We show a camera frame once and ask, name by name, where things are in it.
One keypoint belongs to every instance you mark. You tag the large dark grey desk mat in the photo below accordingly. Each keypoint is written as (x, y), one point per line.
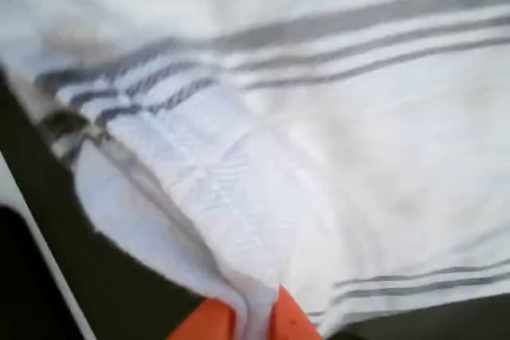
(103, 276)

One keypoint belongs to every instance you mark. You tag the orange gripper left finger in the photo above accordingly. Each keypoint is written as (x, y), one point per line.
(211, 324)

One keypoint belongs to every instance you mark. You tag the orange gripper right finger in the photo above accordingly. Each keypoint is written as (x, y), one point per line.
(291, 322)

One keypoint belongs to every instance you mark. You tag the white grey-striped towel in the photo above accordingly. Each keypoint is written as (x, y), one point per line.
(299, 137)

